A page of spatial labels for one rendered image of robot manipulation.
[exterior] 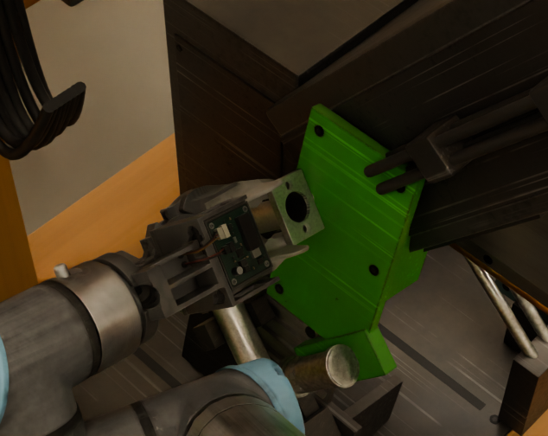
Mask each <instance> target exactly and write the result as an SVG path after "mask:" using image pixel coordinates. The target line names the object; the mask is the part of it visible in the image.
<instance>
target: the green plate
mask: <svg viewBox="0 0 548 436"><path fill-rule="evenodd" d="M388 151H390V150H388V149H387V148H386V147H385V146H383V145H382V144H380V143H378V142H377V141H376V140H374V139H373V138H371V137H369V136H368V135H366V134H365V133H364V132H363V131H361V130H359V129H358V128H356V127H355V126H353V125H352V124H350V123H349V122H347V121H346V120H345V119H343V118H342V117H340V116H339V115H337V114H336V113H334V112H332V111H331V110H330V109H328V108H327V107H326V106H324V105H323V104H317V105H315V106H312V108H311V111H310V115H309V121H308V124H307V128H306V132H305V135H304V139H303V145H302V149H301V153H300V157H299V160H298V164H297V167H296V169H297V170H299V169H302V171H303V174H304V177H305V179H306V182H307V184H308V186H309V190H310V192H311V194H312V195H313V197H314V199H315V200H314V201H315V205H316V207H317V209H318V212H319V214H320V217H321V218H322V222H323V225H324V227H325V228H324V229H323V230H322V231H320V232H318V233H316V234H314V235H312V236H310V237H309V238H308V239H306V240H303V241H301V242H300V243H298V244H297V245H308V246H309V250H308V251H306V252H305V253H301V254H298V255H297V256H293V257H290V258H287V259H285V260H284V261H283V262H282V263H281V264H280V265H279V267H278V268H277V269H276V270H275V271H273V272H271V276H270V278H274V277H278V276H279V278H280V280H279V281H278V282H276V283H274V284H273V285H270V286H268V287H267V291H266V292H267V294H269V295H270V296H271V297H272V298H274V299H275V300H276V301H277V302H278V303H279V304H281V305H282V306H283V307H285V308H286V309H287V310H288V311H290V312H291V313H292V314H294V315H295V316H296V317H298V318H299V319H300V320H302V321H303V322H304V323H305V324H307V325H308V327H310V328H311V329H312V330H314V331H315V332H316V333H317V334H319V335H320V336H321V337H323V338H324V339H326V338H330V337H336V336H339V335H343V334H347V333H349V332H353V331H357V330H363V329H367V331H368V332H369V333H372V332H373V331H375V330H376V329H377V327H378V324H379V320H380V317H381V313H382V311H383V308H384V305H385V302H386V300H388V299H389V298H391V297H393V296H394V295H396V294H397V293H399V292H401V291H402V290H404V289H405V288H406V287H407V286H409V285H411V284H412V283H414V282H416V281H417V280H418V277H419V274H420V272H421V269H422V267H423V264H424V260H425V257H426V254H427V252H428V251H427V252H424V250H423V249H421V250H417V251H415V252H411V253H410V251H409V246H410V239H411V237H410V236H409V231H410V226H411V222H412V219H413V216H414V214H415V211H416V208H417V204H418V201H419V198H420V195H421V192H422V189H423V186H424V182H425V179H422V180H420V181H417V182H415V183H412V184H409V185H406V186H404V187H402V188H400V189H396V190H394V191H392V192H389V193H387V194H384V195H379V194H378V193H377V191H376V185H378V184H379V183H382V182H384V181H386V180H388V179H391V178H393V177H395V176H399V175H401V174H403V173H405V172H407V171H406V167H407V166H409V165H410V164H409V163H404V164H402V165H399V166H398V167H396V168H393V169H391V170H388V171H385V172H383V173H381V174H378V175H377V176H373V177H367V176H365V174H364V169H365V168H366V167H367V166H368V165H370V164H374V163H376V162H378V161H380V160H382V159H384V158H386V153H387V152H388Z"/></svg>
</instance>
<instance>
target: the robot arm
mask: <svg viewBox="0 0 548 436"><path fill-rule="evenodd" d="M282 184H284V182H283V181H281V180H277V181H275V180H274V179H256V180H249V181H240V182H235V183H229V184H222V185H205V186H201V187H199V188H195V189H191V190H188V191H186V192H184V193H183V194H181V195H180V196H178V197H177V198H176V199H175V200H174V201H173V202H172V203H171V204H170V205H169V206H168V207H167V208H164V209H161V210H160V213H161V215H162V218H163V221H160V222H159V223H158V222H155V223H152V224H149V225H148V226H147V230H146V235H145V238H144V239H142V240H140V243H141V246H142V248H143V257H141V258H140V259H139V258H137V257H135V256H133V255H131V254H129V253H127V252H125V251H118V252H116V253H105V254H103V255H101V256H99V257H98V258H96V259H94V260H89V261H85V262H83V263H81V264H79V265H77V266H75V267H73V268H71V269H69V270H68V269H67V265H66V264H64V263H60V264H59V265H56V266H55V267H54V273H55V276H56V278H51V279H48V280H45V281H43V282H41V283H40V284H38V285H34V286H32V287H30V288H29V289H27V290H25V291H23V292H20V293H18V294H16V295H15V296H13V297H11V298H7V299H5V300H4V301H2V302H0V436H305V428H304V423H303V416H302V412H301V409H300V407H299V404H298V401H297V398H296V395H295V393H294V390H293V388H292V386H291V385H290V382H289V380H288V378H287V377H286V376H284V372H283V371H282V369H281V368H280V367H279V366H278V365H277V364H276V363H275V362H273V361H272V360H270V359H266V358H259V359H256V360H252V361H249V362H245V363H242V364H240V365H228V366H225V367H223V368H221V369H218V370H217V371H216V372H215V373H213V374H211V375H207V376H204V377H202V378H200V379H197V380H194V381H191V382H188V383H186V384H183V385H181V386H178V387H176V388H172V389H169V390H167V391H164V392H161V393H160V394H155V395H152V396H151V397H148V398H145V399H142V400H140V401H137V402H134V403H131V404H129V405H127V406H124V407H121V408H118V409H115V410H112V411H110V412H108V413H105V414H101V415H99V416H96V417H93V418H91V419H89V420H85V421H84V420H83V417H82V414H81V411H80V407H79V404H78V403H77V402H76V401H75V399H74V396H73V391H72V388H73V387H74V386H76V385H78V384H79V383H81V382H83V381H84V380H86V379H87V378H90V377H92V376H93V375H96V374H97V373H99V372H101V371H102V370H104V369H107V368H109V367H110V366H111V365H113V364H115V363H116V362H119V361H121V360H123V359H124V358H126V357H127V356H130V355H131V354H132V353H134V352H135V351H136V350H137V348H138V346H140V345H141V344H143V343H146V342H147V341H149V340H150V339H151V338H152V337H153V336H154V335H155V334H156V332H157V329H158V326H159V319H164V318H167V317H170V316H171V315H173V314H175V313H177V312H178V311H179V312H180V313H182V314H183V316H186V315H189V314H195V313H200V312H201V313H202V314H203V313H209V312H211V311H215V310H220V309H225V308H230V307H234V306H235V305H238V304H239V303H241V302H243V301H245V300H246V299H248V298H250V297H251V296H253V295H255V294H257V293H258V292H261V291H262V290H264V289H265V288H267V287H268V286H270V285H273V284H274V283H276V282H278V281H279V280H280V278H279V276H278V277H274V278H268V279H261V278H262V277H264V276H265V275H267V274H269V273H272V272H273V271H275V270H276V269H277V268H278V267H279V265H280V264H281V263H282V262H283V261H284V260H285V259H287V258H290V257H293V256H297V255H298V254H301V253H305V252H306V251H308V250H309V246H308V245H297V244H296V245H287V243H286V241H285V238H284V235H283V233H282V230H281V229H280V230H278V231H276V232H274V235H272V237H271V238H270V239H266V240H263V239H262V237H261V234H260V232H259V230H258V226H257V224H256V222H255V220H254V217H253V215H252V212H251V208H256V207H257V206H258V205H259V204H260V203H261V202H265V201H269V198H268V196H267V193H269V192H271V191H273V190H274V189H276V188H278V187H279V186H281V185H282ZM254 288H255V289H254ZM253 289H254V290H253Z"/></svg>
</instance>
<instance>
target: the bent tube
mask: <svg viewBox="0 0 548 436"><path fill-rule="evenodd" d="M277 180H281V181H283V182H284V184H282V185H281V186H279V187H278V188H276V189H274V190H273V191H271V192H269V193H267V196H268V198H269V201H265V202H261V203H260V204H259V205H258V206H257V207H256V208H251V212H252V215H253V217H254V220H255V222H256V224H257V226H258V230H259V232H260V233H261V234H262V233H266V232H270V231H274V230H278V229H281V230H282V233H283V235H284V238H285V241H286V243H287V245H296V244H298V243H300V242H301V241H303V240H306V239H308V238H309V237H310V236H312V235H314V234H316V233H318V232H320V231H322V230H323V229H324V228H325V227H324V225H323V222H322V218H321V217H320V214H319V212H318V209H317V207H316V205H315V201H314V199H313V196H312V195H311V192H310V190H309V186H308V184H307V182H306V179H305V177H304V174H303V171H302V169H299V170H294V171H292V172H291V173H289V174H287V175H285V176H282V177H280V178H278V179H277ZM277 180H275V181H277ZM285 184H286V186H287V188H286V186H285ZM303 229H304V231H303ZM213 314H214V316H215V319H216V321H217V323H218V325H219V327H220V329H221V331H222V333H223V335H224V338H225V339H226V342H227V344H228V346H229V348H230V350H231V351H232V353H233V357H234V359H235V361H236V363H237V364H238V365H240V364H242V363H245V362H249V361H252V360H256V359H259V358H266V359H270V357H269V355H268V353H267V351H266V349H265V347H264V344H263V342H262V340H261V338H260V336H259V334H258V332H257V329H256V327H255V325H254V323H253V321H252V319H251V317H250V315H249V313H248V310H247V309H246V307H245V304H244V302H241V303H239V304H238V305H235V306H234V307H230V308H225V309H220V310H215V311H213Z"/></svg>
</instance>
